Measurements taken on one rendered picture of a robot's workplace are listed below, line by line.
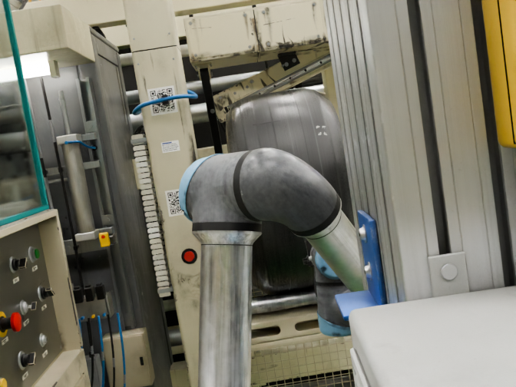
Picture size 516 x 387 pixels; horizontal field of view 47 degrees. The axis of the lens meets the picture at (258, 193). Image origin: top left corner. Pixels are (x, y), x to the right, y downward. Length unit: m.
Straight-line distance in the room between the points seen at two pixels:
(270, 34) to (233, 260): 1.15
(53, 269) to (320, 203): 0.89
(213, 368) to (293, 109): 0.83
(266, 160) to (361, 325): 0.51
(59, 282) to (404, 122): 1.27
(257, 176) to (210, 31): 1.14
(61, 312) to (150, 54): 0.74
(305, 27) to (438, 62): 1.54
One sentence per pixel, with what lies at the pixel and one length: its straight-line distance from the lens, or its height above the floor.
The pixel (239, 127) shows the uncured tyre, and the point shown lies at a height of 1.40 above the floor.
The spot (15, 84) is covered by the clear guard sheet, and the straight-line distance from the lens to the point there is 1.56.
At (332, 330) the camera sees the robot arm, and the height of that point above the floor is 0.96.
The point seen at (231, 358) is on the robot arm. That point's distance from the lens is 0.95.
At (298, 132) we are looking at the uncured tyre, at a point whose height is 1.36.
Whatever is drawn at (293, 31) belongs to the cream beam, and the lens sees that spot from 1.98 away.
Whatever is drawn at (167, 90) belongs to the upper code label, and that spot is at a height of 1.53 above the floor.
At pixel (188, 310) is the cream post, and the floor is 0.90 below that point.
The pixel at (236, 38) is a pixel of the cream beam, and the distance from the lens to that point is 1.96.
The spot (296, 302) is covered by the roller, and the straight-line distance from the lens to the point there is 1.67.
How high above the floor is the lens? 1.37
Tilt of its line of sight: 5 degrees down
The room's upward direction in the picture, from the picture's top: 9 degrees counter-clockwise
